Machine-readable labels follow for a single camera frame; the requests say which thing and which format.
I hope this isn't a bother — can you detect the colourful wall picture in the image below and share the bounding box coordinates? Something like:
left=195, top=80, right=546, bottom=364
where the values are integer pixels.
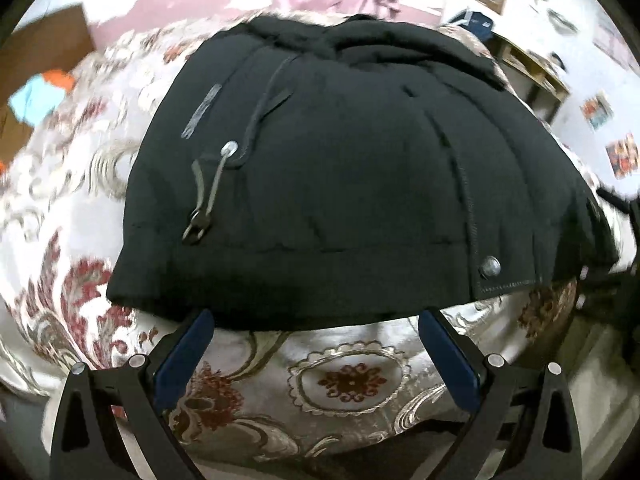
left=580, top=93, right=613, bottom=131
left=605, top=134, right=639, bottom=180

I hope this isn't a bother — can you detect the wooden desk shelf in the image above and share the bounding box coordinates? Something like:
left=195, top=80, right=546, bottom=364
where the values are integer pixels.
left=487, top=32, right=570, bottom=124

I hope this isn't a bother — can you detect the black jacket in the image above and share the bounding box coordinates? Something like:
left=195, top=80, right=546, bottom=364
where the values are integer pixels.
left=107, top=15, right=617, bottom=330

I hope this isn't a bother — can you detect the wooden headboard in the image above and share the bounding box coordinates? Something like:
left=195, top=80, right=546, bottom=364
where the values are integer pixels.
left=1, top=6, right=94, bottom=170

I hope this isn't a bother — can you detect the orange blue brown clothes pile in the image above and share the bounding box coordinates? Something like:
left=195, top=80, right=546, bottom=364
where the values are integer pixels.
left=0, top=68, right=77, bottom=172

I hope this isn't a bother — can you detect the dark blue backpack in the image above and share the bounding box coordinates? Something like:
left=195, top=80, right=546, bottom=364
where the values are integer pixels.
left=448, top=9, right=494, bottom=42

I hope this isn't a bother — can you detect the floral satin bedspread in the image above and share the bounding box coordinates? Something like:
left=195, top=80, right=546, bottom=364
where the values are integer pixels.
left=1, top=13, right=614, bottom=464

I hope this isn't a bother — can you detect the colourful wall picture lower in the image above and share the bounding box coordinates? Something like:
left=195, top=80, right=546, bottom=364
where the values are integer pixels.
left=605, top=134, right=639, bottom=180

